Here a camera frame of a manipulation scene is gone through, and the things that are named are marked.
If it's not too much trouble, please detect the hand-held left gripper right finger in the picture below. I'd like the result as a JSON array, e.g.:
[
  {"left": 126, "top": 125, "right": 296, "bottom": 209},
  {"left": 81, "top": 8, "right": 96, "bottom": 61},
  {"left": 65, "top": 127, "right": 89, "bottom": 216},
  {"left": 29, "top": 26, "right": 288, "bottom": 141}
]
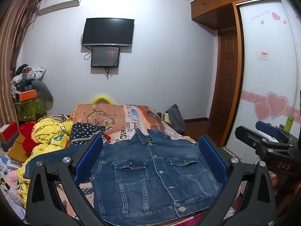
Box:
[{"left": 195, "top": 134, "right": 277, "bottom": 226}]

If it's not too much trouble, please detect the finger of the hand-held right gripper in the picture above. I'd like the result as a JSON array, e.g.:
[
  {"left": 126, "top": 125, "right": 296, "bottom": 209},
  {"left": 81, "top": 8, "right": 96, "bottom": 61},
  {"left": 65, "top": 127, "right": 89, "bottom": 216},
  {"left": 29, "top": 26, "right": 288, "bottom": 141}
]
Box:
[
  {"left": 256, "top": 121, "right": 286, "bottom": 138},
  {"left": 235, "top": 125, "right": 294, "bottom": 157}
]

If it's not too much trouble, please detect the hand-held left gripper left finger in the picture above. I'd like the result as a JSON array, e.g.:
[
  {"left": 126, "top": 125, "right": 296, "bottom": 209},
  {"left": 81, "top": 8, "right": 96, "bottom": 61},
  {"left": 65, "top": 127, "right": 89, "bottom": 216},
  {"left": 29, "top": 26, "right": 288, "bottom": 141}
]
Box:
[{"left": 25, "top": 134, "right": 111, "bottom": 226}]

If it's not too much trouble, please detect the blue denim jacket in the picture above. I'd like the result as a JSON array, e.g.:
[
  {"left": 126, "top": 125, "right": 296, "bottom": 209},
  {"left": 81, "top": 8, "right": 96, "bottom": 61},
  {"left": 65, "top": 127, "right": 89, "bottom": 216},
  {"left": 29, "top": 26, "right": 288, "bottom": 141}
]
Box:
[{"left": 22, "top": 128, "right": 236, "bottom": 220}]

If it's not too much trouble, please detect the green bottle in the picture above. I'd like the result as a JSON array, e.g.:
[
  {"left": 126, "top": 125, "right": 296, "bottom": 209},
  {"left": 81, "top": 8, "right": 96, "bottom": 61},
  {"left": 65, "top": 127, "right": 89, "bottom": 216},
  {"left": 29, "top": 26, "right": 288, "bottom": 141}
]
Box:
[{"left": 284, "top": 116, "right": 295, "bottom": 132}]

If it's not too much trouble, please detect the navy polka dot garment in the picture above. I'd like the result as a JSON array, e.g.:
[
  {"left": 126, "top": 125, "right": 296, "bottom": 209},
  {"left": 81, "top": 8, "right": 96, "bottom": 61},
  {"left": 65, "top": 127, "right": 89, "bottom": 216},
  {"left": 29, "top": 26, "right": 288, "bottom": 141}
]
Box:
[{"left": 68, "top": 122, "right": 106, "bottom": 196}]

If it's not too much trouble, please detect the white heart print wardrobe door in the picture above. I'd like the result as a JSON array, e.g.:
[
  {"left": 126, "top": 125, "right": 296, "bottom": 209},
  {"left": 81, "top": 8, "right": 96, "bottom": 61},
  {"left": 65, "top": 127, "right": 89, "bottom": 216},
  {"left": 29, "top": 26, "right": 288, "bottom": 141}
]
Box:
[{"left": 223, "top": 0, "right": 301, "bottom": 156}]

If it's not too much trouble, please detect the yellow cartoon print garment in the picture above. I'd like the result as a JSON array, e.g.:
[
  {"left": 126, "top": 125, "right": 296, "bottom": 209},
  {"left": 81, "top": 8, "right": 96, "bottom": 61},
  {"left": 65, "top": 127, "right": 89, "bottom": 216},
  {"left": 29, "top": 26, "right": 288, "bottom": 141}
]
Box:
[{"left": 16, "top": 119, "right": 74, "bottom": 205}]

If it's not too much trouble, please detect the dark grey bag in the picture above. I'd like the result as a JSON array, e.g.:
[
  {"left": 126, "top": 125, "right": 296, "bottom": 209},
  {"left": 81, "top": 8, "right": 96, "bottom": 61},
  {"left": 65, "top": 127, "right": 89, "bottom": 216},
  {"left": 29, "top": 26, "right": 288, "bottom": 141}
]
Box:
[{"left": 165, "top": 104, "right": 187, "bottom": 134}]

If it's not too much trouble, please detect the pink cloth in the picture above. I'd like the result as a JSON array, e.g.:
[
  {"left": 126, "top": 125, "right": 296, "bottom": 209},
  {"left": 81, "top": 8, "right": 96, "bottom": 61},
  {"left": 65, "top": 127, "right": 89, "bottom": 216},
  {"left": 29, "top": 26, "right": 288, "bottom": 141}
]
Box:
[{"left": 180, "top": 213, "right": 205, "bottom": 226}]

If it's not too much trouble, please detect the red fluffy cloth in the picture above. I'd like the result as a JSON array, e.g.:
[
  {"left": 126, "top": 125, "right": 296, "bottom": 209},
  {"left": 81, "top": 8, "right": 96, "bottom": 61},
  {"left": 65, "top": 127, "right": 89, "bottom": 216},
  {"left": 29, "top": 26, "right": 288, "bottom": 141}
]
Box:
[{"left": 19, "top": 122, "right": 41, "bottom": 153}]

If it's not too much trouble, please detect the brown wooden door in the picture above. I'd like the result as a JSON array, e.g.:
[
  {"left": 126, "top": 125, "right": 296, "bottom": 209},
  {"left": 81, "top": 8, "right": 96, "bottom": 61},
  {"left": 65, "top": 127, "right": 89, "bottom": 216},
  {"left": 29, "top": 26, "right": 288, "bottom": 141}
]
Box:
[{"left": 213, "top": 27, "right": 244, "bottom": 123}]

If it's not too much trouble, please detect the brown cardboard box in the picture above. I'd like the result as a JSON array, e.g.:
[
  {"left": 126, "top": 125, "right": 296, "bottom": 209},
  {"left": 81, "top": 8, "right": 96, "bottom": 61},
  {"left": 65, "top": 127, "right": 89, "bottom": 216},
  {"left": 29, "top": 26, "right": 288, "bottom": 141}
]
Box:
[{"left": 8, "top": 134, "right": 32, "bottom": 163}]

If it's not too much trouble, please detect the green patterned cloth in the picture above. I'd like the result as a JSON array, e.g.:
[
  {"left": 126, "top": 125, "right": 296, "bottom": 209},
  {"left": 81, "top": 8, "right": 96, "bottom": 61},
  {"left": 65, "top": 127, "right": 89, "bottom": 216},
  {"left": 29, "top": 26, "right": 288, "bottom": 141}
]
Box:
[{"left": 15, "top": 98, "right": 47, "bottom": 122}]

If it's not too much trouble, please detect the dark grey round cushion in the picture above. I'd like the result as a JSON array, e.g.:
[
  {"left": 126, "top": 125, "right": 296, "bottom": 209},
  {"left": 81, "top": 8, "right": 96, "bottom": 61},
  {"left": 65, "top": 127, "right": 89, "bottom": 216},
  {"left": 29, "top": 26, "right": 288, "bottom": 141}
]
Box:
[{"left": 32, "top": 80, "right": 54, "bottom": 111}]

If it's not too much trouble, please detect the red box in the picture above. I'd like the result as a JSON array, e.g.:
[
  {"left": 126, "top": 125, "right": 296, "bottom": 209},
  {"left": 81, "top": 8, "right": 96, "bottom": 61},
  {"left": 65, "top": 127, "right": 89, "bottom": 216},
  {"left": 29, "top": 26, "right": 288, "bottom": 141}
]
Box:
[{"left": 0, "top": 122, "right": 19, "bottom": 142}]

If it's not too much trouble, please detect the orange box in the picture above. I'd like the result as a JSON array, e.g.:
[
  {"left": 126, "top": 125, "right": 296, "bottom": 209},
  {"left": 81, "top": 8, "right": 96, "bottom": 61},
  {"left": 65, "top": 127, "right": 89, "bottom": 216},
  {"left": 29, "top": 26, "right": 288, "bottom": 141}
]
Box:
[{"left": 19, "top": 89, "right": 37, "bottom": 101}]

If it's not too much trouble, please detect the small black monitor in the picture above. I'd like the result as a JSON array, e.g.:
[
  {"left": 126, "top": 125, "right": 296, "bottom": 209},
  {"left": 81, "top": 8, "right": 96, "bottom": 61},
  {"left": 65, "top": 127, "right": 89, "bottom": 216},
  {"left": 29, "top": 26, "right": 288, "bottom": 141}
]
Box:
[{"left": 91, "top": 47, "right": 121, "bottom": 68}]

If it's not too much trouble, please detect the pile of clutter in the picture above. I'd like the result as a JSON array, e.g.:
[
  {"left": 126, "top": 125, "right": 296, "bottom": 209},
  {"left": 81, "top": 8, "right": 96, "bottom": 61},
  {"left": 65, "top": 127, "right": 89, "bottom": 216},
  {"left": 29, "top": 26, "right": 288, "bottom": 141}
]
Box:
[{"left": 11, "top": 63, "right": 47, "bottom": 93}]

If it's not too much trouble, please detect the wooden overhead cabinet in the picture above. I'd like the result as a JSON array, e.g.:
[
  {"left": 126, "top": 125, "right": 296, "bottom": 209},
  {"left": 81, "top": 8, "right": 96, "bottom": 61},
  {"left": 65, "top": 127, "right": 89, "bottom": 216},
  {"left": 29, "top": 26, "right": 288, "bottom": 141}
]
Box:
[{"left": 190, "top": 0, "right": 288, "bottom": 30}]

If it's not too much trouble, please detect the brown striped curtain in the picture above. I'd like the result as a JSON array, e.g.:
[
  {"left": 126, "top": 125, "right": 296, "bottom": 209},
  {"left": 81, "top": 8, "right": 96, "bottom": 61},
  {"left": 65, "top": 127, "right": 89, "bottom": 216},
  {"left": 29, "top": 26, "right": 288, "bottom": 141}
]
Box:
[{"left": 0, "top": 0, "right": 41, "bottom": 128}]

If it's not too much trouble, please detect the white air conditioner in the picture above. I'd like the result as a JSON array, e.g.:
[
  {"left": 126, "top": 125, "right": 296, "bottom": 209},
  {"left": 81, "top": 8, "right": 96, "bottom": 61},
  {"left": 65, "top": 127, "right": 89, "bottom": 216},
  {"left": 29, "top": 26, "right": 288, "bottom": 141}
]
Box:
[{"left": 38, "top": 0, "right": 84, "bottom": 17}]

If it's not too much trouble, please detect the yellow ring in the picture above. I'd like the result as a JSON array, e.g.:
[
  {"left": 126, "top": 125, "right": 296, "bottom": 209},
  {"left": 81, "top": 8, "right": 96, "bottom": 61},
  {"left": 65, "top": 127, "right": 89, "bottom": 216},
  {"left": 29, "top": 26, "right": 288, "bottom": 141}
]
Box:
[{"left": 93, "top": 95, "right": 115, "bottom": 105}]

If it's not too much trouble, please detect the black monitor cable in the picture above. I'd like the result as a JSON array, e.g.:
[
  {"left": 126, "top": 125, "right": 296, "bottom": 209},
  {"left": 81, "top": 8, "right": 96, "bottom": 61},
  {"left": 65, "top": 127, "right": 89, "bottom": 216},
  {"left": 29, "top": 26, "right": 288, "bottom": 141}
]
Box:
[{"left": 105, "top": 66, "right": 118, "bottom": 79}]

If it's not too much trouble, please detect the black wall television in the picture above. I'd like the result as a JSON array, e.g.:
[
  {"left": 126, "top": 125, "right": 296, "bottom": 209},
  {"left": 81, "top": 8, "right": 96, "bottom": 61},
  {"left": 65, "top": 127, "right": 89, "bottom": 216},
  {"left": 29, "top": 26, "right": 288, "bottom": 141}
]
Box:
[{"left": 81, "top": 18, "right": 135, "bottom": 47}]

